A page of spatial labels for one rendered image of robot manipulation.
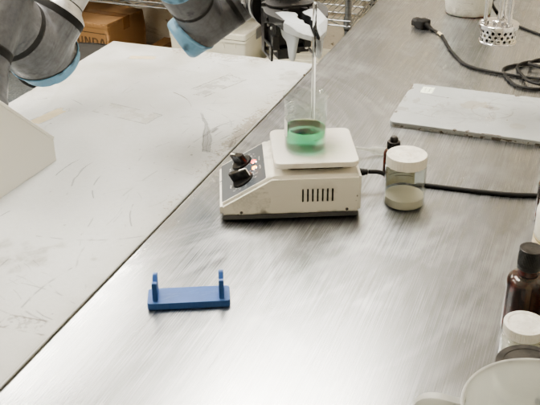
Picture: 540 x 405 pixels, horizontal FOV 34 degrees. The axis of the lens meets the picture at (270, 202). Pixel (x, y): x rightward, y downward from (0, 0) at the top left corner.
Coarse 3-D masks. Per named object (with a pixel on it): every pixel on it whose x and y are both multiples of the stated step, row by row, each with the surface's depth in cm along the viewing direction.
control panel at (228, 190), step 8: (248, 152) 132; (256, 152) 131; (232, 160) 133; (256, 160) 128; (224, 168) 132; (248, 168) 128; (256, 168) 126; (264, 168) 125; (224, 176) 130; (256, 176) 124; (264, 176) 122; (224, 184) 128; (232, 184) 126; (248, 184) 123; (224, 192) 125; (232, 192) 124; (224, 200) 123
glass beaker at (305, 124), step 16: (288, 96) 123; (304, 96) 125; (320, 96) 124; (288, 112) 121; (304, 112) 120; (320, 112) 120; (288, 128) 122; (304, 128) 121; (320, 128) 121; (288, 144) 123; (304, 144) 122; (320, 144) 123
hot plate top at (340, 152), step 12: (276, 132) 130; (336, 132) 130; (348, 132) 130; (276, 144) 127; (336, 144) 126; (348, 144) 126; (276, 156) 123; (288, 156) 123; (300, 156) 123; (312, 156) 123; (324, 156) 123; (336, 156) 123; (348, 156) 123; (288, 168) 121; (300, 168) 121
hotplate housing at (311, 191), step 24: (264, 144) 131; (312, 168) 123; (336, 168) 123; (360, 168) 131; (240, 192) 123; (264, 192) 122; (288, 192) 122; (312, 192) 123; (336, 192) 123; (360, 192) 124; (240, 216) 124; (264, 216) 124; (288, 216) 125; (312, 216) 125
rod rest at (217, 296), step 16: (160, 288) 108; (176, 288) 108; (192, 288) 108; (208, 288) 108; (224, 288) 108; (160, 304) 105; (176, 304) 105; (192, 304) 105; (208, 304) 106; (224, 304) 106
